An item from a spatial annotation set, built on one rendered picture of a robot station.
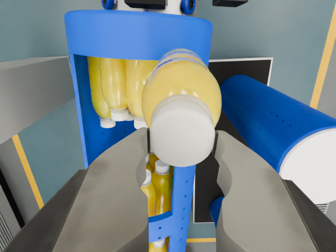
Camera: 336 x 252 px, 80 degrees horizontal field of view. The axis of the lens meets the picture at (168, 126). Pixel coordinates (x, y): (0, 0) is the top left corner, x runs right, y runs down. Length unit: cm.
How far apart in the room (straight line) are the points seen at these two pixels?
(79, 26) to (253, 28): 141
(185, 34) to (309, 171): 58
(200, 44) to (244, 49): 128
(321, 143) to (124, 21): 62
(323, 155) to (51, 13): 169
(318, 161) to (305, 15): 123
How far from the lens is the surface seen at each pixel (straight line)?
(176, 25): 33
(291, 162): 72
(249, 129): 92
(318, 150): 74
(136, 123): 42
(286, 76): 181
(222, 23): 160
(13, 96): 120
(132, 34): 32
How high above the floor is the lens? 155
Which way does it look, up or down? 66 degrees down
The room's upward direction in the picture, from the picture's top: 179 degrees counter-clockwise
